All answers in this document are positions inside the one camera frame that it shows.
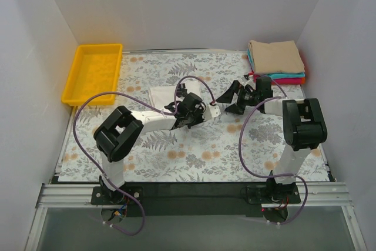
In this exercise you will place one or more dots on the beige folded t shirt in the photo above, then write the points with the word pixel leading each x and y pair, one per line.
pixel 275 57

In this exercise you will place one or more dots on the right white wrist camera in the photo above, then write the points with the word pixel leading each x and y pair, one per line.
pixel 251 76

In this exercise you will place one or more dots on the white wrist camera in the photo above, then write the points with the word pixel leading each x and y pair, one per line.
pixel 211 112
pixel 251 76

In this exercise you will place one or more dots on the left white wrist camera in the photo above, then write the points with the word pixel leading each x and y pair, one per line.
pixel 211 112

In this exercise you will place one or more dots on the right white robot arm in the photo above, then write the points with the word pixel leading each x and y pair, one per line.
pixel 304 128

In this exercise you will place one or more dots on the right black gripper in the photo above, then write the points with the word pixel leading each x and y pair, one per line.
pixel 240 97

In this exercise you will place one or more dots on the white t shirt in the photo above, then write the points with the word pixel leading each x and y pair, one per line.
pixel 161 96

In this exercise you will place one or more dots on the teal folded t shirt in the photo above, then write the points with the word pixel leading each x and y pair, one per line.
pixel 274 75

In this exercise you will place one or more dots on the aluminium frame rail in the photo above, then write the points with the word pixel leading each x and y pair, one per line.
pixel 66 220

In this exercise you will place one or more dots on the yellow plastic bin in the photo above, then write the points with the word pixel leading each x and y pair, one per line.
pixel 95 69

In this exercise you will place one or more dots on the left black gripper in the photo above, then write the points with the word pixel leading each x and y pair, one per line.
pixel 180 91

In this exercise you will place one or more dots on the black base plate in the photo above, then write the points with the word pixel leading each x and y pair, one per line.
pixel 196 198

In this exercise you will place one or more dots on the floral patterned table mat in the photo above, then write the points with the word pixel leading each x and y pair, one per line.
pixel 230 148

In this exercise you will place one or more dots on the pink folded t shirt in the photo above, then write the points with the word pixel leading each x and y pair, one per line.
pixel 282 78

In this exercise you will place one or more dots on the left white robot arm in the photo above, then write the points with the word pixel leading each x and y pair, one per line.
pixel 117 135

